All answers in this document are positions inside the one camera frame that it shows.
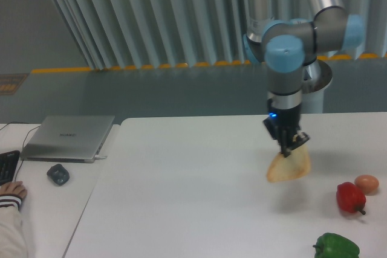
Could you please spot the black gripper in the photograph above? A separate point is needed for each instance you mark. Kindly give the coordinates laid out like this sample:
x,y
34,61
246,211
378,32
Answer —
x,y
282,123

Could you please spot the triangular toasted bread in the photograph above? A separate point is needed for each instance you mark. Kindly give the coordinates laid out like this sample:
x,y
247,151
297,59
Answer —
x,y
295,166

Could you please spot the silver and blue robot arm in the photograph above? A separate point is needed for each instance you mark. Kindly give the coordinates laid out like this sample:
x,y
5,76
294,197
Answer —
x,y
286,47

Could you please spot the forearm in white sleeve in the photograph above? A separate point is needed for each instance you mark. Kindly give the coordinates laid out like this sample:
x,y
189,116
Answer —
x,y
13,242

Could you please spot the person's hand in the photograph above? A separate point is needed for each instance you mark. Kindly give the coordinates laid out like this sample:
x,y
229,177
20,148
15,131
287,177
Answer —
x,y
14,189

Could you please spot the red bell pepper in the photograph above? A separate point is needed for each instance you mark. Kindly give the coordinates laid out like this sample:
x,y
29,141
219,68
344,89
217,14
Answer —
x,y
350,198

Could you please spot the brown egg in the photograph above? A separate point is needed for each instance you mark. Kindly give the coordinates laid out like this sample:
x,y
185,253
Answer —
x,y
367,183

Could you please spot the green bell pepper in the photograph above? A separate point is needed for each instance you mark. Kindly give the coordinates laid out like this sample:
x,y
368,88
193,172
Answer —
x,y
335,245

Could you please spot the grey pleated curtain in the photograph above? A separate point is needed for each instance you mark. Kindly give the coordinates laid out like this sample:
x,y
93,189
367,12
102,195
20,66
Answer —
x,y
161,33

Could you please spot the silver closed laptop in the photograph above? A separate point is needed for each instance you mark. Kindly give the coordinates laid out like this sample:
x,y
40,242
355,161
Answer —
x,y
68,138

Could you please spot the black computer mouse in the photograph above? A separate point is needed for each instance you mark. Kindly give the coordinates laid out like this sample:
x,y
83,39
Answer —
x,y
58,174

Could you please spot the black keyboard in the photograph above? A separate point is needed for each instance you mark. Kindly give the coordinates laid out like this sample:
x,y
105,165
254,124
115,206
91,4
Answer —
x,y
8,164

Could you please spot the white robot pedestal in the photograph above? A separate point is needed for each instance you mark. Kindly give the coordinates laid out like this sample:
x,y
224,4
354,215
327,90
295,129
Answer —
x,y
317,78

